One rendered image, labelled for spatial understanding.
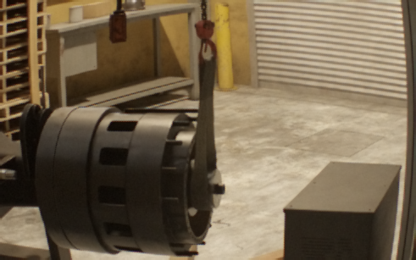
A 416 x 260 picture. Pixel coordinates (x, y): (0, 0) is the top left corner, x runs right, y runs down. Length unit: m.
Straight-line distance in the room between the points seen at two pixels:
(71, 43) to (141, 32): 1.75
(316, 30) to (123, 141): 6.08
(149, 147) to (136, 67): 6.34
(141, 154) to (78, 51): 4.90
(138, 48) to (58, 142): 6.25
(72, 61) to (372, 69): 3.27
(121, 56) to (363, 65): 2.77
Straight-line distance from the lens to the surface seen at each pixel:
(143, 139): 2.51
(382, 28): 7.96
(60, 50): 7.08
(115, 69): 8.57
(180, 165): 2.49
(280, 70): 8.85
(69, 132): 2.61
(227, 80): 8.94
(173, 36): 9.21
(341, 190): 2.60
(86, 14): 7.78
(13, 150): 2.91
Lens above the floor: 1.66
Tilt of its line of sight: 13 degrees down
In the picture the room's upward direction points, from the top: 3 degrees counter-clockwise
